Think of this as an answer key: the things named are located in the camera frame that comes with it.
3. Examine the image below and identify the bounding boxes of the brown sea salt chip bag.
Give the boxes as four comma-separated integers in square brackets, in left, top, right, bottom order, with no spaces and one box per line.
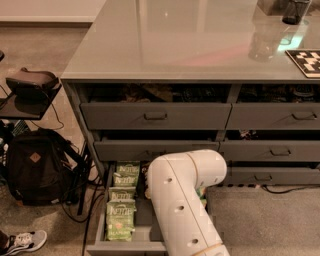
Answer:
[142,164,151,199]

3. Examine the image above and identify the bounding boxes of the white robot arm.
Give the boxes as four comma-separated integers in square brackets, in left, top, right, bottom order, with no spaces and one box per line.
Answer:
[147,149,230,256]

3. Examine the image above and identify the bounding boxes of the grey drawer cabinet counter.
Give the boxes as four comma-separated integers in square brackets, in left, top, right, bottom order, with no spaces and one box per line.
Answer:
[62,0,320,177]

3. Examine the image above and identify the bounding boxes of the green kettle bag back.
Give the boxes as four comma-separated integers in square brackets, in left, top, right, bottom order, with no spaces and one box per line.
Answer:
[116,161,140,175]

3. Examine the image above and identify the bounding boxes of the green kettle bag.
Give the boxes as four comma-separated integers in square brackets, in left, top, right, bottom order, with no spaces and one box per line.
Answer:
[108,187,136,201]
[116,161,140,175]
[106,199,136,241]
[113,173,138,187]

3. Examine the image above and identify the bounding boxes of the middle left grey drawer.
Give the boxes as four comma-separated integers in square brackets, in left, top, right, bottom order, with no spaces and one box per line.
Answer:
[94,140,219,161]

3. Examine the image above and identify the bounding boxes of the grey drawer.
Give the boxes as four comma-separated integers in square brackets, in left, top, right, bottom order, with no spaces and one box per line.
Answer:
[219,140,320,162]
[94,140,219,161]
[226,103,320,130]
[80,102,231,130]
[223,167,320,185]

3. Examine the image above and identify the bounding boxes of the top left grey drawer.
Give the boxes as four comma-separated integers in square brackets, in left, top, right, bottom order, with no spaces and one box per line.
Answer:
[80,102,231,130]

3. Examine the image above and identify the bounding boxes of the middle right grey drawer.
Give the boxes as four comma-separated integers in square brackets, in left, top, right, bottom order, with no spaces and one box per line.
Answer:
[219,140,320,162]

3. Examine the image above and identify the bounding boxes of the green dang bag middle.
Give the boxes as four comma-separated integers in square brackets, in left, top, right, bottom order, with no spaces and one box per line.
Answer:
[196,187,207,206]

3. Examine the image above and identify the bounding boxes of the top right grey drawer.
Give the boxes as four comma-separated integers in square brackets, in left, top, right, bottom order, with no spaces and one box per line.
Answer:
[226,103,320,130]

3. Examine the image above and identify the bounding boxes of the green kettle bag front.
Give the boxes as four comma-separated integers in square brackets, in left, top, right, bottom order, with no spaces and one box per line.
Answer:
[106,199,136,241]

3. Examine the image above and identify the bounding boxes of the open bottom left drawer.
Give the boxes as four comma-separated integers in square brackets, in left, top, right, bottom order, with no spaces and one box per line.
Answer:
[86,161,226,256]

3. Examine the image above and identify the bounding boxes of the bottom right grey drawer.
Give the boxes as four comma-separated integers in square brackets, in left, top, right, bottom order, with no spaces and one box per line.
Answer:
[223,167,320,185]

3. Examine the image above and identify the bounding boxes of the black backpack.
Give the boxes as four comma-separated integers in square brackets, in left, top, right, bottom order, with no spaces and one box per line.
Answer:
[6,128,84,206]

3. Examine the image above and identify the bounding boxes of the dark headset device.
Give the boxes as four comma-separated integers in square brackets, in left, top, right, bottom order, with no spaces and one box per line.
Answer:
[6,67,59,100]

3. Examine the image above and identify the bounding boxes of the black white marker board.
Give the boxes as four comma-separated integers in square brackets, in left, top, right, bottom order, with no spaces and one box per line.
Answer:
[286,49,320,78]

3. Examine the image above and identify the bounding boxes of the black mesh cup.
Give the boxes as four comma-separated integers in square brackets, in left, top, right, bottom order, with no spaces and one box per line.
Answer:
[282,0,310,25]

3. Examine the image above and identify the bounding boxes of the grey white sneaker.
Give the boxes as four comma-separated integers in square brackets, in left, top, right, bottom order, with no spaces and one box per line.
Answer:
[0,230,47,256]

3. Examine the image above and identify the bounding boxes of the black floor cables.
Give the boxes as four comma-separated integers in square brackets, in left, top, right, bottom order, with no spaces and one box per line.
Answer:
[59,141,104,256]

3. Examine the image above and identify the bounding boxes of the black cable under cabinet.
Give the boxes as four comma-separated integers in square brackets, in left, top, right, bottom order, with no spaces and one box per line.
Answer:
[260,184,320,195]

